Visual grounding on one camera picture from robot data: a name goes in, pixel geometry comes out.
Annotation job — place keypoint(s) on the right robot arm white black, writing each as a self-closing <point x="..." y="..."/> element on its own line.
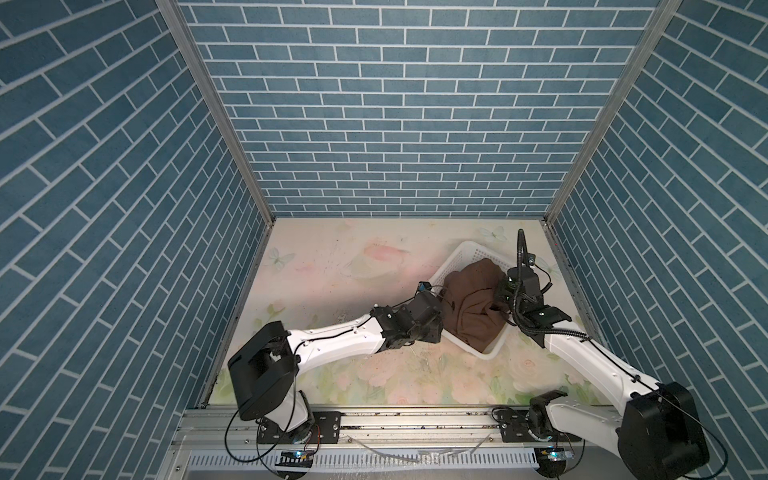
<point x="653" y="427"/>

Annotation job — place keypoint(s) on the white plastic laundry basket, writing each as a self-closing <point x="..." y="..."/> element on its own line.
<point x="466" y="253"/>

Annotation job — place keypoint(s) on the aluminium mounting rail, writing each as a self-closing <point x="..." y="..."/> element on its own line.
<point x="404" y="426"/>

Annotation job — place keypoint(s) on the white perforated vent strip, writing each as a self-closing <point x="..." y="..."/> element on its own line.
<point x="360" y="460"/>

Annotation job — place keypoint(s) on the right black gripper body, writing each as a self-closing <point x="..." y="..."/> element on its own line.
<point x="503" y="294"/>

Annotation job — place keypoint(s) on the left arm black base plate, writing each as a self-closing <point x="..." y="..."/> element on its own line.
<point x="322" y="427"/>

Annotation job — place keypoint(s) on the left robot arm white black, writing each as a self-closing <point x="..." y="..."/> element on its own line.
<point x="265" y="369"/>

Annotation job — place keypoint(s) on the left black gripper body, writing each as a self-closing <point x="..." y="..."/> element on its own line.
<point x="432" y="330"/>

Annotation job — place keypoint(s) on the brown trousers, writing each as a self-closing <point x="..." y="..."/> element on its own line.
<point x="471" y="312"/>

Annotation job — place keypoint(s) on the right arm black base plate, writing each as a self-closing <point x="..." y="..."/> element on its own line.
<point x="516" y="427"/>

